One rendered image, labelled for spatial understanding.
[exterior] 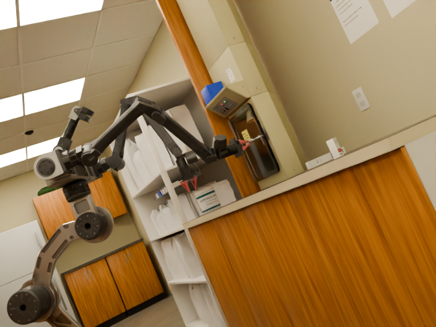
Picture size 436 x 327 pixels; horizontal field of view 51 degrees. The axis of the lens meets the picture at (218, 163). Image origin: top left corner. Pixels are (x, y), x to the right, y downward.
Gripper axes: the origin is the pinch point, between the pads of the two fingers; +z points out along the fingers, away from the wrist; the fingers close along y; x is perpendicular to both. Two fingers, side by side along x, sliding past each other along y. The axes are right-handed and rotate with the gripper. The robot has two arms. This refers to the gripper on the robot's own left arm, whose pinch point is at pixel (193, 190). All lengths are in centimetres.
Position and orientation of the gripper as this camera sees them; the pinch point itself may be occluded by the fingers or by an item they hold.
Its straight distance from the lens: 267.9
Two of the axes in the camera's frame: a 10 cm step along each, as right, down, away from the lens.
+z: 3.9, 9.2, -0.8
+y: 8.5, -3.3, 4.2
